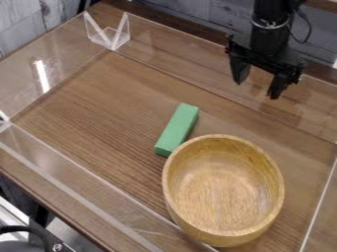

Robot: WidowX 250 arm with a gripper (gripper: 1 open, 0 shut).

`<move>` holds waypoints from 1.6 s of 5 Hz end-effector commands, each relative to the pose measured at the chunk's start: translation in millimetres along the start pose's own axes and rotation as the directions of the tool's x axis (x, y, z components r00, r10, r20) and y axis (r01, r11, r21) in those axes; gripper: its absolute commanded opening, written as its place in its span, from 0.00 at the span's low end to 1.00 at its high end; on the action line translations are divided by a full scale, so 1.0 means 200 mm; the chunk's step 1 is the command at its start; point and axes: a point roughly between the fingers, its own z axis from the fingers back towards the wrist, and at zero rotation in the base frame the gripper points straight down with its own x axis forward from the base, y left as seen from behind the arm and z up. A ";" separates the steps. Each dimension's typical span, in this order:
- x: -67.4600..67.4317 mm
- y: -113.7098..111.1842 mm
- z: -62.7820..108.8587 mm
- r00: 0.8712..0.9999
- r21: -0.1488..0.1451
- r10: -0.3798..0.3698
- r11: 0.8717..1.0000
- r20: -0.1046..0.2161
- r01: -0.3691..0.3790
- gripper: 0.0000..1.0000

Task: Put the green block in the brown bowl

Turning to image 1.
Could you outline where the green rectangular block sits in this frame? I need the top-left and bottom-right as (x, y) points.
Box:
(154, 103), (199, 158)

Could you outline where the brown wooden bowl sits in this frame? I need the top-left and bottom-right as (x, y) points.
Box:
(162, 134), (286, 247)

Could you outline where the clear acrylic corner bracket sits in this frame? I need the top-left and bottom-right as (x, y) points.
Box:
(83, 12), (130, 51)

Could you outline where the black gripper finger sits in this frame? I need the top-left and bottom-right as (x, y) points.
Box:
(230, 54), (252, 85)
(268, 73), (290, 99)

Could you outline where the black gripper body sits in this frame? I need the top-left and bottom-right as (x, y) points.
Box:
(225, 19), (305, 83)

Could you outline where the black metal frame mount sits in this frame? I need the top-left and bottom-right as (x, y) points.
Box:
(0, 210), (80, 252)

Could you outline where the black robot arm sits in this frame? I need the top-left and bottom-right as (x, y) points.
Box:
(225, 0), (305, 99)

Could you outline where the black cable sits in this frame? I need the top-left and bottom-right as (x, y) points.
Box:
(0, 225), (56, 252)

